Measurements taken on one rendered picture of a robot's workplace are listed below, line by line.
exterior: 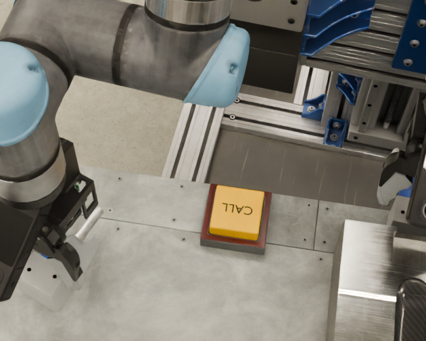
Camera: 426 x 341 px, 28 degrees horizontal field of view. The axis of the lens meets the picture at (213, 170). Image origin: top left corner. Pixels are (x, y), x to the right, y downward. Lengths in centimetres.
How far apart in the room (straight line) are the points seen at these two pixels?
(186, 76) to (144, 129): 137
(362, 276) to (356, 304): 3
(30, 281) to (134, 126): 115
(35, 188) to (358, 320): 38
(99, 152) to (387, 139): 73
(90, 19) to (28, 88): 10
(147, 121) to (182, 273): 111
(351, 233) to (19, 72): 45
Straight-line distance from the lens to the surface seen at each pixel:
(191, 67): 73
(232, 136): 184
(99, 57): 75
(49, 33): 76
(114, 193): 109
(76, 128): 212
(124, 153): 206
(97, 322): 102
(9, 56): 72
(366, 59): 133
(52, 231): 87
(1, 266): 86
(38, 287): 99
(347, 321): 94
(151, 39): 74
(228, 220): 103
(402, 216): 104
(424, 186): 90
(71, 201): 88
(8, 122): 70
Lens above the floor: 175
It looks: 60 degrees down
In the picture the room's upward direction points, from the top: 2 degrees clockwise
